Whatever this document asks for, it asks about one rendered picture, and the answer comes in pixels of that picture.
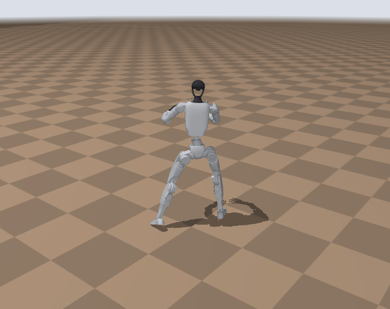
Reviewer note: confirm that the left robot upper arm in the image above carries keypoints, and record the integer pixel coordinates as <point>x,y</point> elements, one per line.
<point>179,108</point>

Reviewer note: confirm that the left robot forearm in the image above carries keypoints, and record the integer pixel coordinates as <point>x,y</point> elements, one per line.
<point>164,114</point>

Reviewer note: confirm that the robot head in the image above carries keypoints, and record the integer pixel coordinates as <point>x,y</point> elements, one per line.
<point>198,84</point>

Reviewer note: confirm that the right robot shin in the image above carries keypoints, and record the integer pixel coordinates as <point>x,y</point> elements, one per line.
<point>218,191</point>

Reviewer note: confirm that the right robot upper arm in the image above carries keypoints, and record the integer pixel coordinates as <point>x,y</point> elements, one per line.
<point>215,113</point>

